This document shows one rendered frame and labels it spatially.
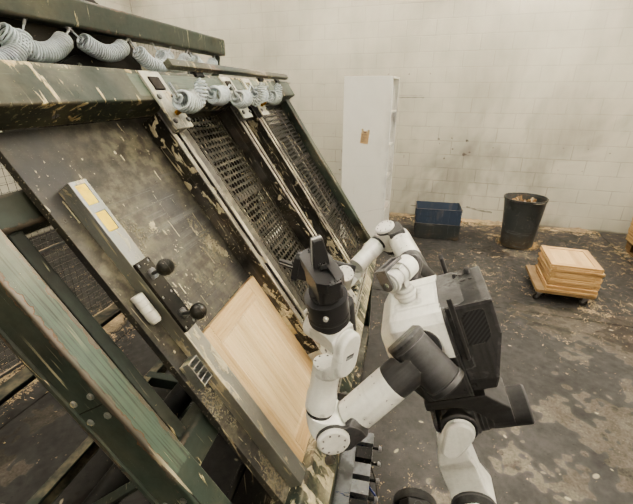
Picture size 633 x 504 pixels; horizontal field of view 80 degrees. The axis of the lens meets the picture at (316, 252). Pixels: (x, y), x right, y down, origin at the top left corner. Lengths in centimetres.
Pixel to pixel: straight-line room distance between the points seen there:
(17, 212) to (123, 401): 45
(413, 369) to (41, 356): 73
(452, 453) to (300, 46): 606
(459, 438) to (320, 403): 53
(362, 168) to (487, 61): 235
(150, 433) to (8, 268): 39
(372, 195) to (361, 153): 55
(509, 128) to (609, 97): 118
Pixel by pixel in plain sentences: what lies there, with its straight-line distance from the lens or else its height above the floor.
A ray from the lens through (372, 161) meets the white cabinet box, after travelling 496.
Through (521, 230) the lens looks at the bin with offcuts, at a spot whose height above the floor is 27.
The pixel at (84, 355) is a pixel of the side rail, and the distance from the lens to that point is 82.
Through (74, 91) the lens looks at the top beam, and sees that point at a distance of 110.
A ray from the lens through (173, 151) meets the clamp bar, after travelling 132.
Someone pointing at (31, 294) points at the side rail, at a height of 156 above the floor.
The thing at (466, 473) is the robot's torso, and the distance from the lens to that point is 148.
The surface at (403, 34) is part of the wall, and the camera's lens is 631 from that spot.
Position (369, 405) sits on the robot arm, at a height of 122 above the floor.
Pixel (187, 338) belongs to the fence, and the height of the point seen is 134.
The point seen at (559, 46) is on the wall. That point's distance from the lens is 637.
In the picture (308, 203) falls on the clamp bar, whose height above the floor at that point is 135.
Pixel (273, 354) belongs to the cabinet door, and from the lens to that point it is 127.
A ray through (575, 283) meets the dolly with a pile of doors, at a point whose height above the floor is 24.
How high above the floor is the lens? 188
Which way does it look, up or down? 23 degrees down
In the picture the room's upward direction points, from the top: straight up
